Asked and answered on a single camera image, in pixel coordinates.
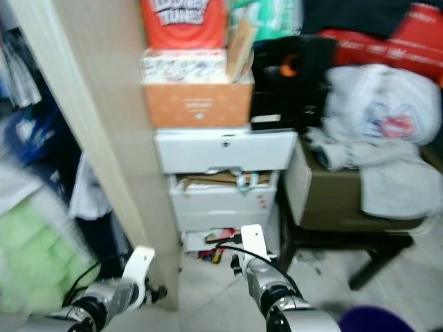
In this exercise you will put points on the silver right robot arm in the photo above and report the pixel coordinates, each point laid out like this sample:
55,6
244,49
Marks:
277,290

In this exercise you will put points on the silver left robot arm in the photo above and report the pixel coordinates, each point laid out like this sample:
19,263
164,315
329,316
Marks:
104,304

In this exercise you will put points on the brown cardboard sheet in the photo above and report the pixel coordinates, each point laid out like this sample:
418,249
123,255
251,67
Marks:
208,180

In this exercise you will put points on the dark wooden stool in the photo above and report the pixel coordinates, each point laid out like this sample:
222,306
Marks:
339,241

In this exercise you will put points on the olive storage box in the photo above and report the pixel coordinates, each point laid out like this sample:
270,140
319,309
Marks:
332,200

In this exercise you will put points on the white hanging garment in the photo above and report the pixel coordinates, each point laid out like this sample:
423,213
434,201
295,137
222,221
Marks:
97,197

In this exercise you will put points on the white plastic drawer unit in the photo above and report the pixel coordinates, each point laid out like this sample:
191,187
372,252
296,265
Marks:
221,151

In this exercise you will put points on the pale green wrapped pack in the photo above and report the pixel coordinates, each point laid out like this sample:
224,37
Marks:
34,263

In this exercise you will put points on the dark blue round object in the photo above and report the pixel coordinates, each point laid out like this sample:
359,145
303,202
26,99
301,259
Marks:
377,321

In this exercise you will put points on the orange cardboard box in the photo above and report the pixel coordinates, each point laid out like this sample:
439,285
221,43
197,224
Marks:
197,107

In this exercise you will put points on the grey folded clothes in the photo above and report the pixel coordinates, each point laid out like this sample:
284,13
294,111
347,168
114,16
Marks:
387,187

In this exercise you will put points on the black bag with orange spot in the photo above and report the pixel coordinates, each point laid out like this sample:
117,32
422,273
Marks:
291,97

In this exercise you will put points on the blue printed garment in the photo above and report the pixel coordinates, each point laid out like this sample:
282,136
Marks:
41,131

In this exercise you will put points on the white floral box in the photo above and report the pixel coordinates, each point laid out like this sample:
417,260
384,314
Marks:
180,68

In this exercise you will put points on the white printed plastic bag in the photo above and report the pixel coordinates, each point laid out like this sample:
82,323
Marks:
374,97

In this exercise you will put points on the tan paper bag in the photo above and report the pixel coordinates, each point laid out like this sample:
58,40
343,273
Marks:
241,48

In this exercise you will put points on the orange Looney Tunes box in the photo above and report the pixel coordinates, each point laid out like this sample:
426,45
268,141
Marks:
183,33

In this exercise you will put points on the green and white pack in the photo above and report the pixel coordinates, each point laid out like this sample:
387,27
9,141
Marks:
277,17

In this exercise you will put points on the grey striped hanging clothes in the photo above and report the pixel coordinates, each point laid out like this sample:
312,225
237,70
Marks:
17,69

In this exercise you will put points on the red flat box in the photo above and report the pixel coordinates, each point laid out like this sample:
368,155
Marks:
401,48

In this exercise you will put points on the dark navy cloth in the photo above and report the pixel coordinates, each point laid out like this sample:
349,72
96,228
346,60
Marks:
353,14

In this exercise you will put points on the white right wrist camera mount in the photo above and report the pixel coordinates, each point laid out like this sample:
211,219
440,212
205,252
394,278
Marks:
255,241

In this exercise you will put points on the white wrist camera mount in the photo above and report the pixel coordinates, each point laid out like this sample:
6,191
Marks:
255,241
140,266

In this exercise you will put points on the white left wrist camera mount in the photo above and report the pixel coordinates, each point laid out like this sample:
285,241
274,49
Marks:
140,266

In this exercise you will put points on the beige wooden wardrobe post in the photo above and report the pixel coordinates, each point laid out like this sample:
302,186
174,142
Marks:
104,124

